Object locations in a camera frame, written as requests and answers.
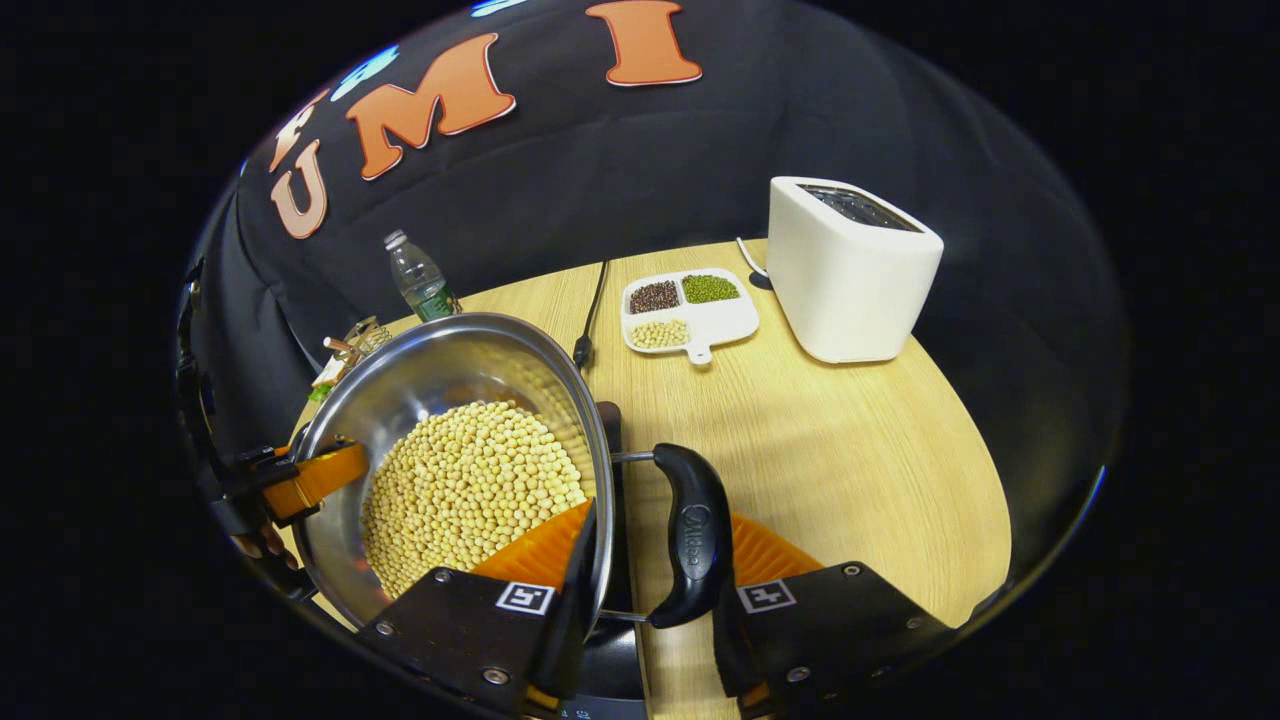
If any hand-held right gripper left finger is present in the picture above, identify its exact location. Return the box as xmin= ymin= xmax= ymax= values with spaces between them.
xmin=357 ymin=500 xmax=600 ymax=717

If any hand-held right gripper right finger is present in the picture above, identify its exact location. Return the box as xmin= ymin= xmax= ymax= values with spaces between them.
xmin=711 ymin=513 xmax=952 ymax=718

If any black induction cooktop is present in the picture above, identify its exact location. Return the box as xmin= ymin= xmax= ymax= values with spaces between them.
xmin=555 ymin=400 xmax=667 ymax=720

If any steel pot with black handle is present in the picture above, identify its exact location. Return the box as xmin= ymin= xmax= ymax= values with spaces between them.
xmin=289 ymin=311 xmax=735 ymax=630

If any sandwich on white plate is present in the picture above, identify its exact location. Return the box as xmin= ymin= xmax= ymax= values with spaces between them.
xmin=307 ymin=354 xmax=352 ymax=404

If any pile of yellow soybeans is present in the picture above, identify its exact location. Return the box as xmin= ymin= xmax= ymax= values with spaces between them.
xmin=359 ymin=399 xmax=592 ymax=600

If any clear plastic water bottle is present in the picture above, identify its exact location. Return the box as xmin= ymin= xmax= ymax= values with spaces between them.
xmin=383 ymin=228 xmax=464 ymax=324

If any white divided bean dish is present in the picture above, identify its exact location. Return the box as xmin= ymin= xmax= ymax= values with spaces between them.
xmin=620 ymin=267 xmax=761 ymax=367

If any white toaster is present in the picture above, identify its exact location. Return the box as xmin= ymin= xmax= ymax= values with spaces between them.
xmin=765 ymin=175 xmax=945 ymax=365

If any black backdrop cloth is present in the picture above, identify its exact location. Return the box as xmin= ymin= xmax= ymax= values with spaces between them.
xmin=175 ymin=0 xmax=1131 ymax=601

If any wire mesh holder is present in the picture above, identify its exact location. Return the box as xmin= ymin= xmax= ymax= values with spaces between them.
xmin=321 ymin=315 xmax=394 ymax=367

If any black power cable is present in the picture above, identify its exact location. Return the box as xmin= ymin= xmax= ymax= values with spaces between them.
xmin=571 ymin=259 xmax=612 ymax=370

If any white toaster cable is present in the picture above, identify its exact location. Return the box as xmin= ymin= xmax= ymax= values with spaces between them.
xmin=734 ymin=236 xmax=774 ymax=292

